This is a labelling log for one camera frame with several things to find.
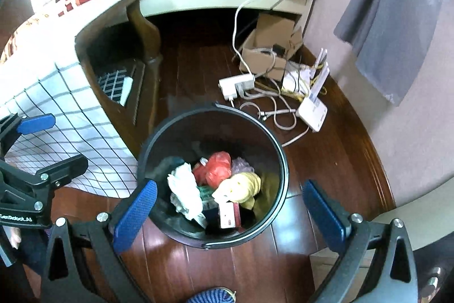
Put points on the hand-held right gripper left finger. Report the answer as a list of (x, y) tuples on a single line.
[(134, 214)]

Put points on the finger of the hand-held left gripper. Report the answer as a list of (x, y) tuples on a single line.
[(35, 123), (67, 166)]

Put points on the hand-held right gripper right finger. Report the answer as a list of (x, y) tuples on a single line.
[(323, 217)]

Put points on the black plastic bin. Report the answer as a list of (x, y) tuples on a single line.
[(156, 154)]

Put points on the yellow cloth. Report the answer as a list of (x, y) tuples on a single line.
[(250, 187)]

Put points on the red and white carton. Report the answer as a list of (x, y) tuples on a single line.
[(230, 216)]

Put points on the red plastic bag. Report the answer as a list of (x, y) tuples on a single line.
[(216, 168)]

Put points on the clear plastic bag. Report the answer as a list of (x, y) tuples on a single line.
[(241, 166)]

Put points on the person's left hand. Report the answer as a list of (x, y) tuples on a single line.
[(15, 238)]

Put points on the white checkered tablecloth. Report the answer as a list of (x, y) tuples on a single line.
[(64, 132)]

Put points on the white router with antennas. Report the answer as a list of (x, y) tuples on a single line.
[(312, 113)]

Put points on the blue knitted slipper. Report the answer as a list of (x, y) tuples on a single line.
[(212, 295)]

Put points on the dark wooden table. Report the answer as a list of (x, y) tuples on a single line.
[(149, 47)]

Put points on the small white device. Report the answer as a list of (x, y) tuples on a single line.
[(294, 77)]

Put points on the white power strip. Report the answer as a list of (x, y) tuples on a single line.
[(236, 84)]

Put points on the black power adapter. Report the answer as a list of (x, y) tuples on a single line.
[(279, 50)]

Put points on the open cardboard box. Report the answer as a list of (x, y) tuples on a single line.
[(269, 33)]

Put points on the grey curtain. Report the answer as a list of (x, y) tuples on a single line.
[(390, 12)]

